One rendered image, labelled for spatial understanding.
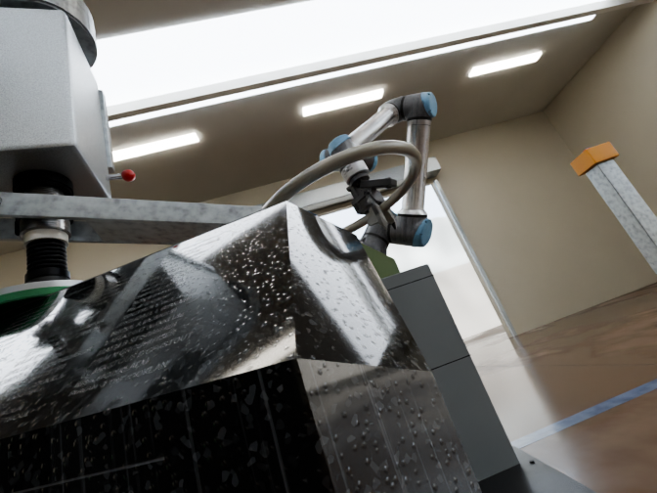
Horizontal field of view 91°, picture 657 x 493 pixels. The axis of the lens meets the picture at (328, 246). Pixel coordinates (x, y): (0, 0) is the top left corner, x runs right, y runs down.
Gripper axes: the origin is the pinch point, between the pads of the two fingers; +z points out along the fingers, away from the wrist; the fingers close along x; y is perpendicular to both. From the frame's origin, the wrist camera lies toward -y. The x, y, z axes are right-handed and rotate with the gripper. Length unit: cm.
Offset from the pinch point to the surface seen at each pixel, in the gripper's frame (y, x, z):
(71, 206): 24, 76, -20
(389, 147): -22.4, 31.5, -5.0
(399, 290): 28.5, -37.0, 16.0
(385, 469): -26, 77, 35
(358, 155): -18.4, 38.3, -4.9
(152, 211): 17, 64, -14
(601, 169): -58, -98, 8
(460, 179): 79, -573, -158
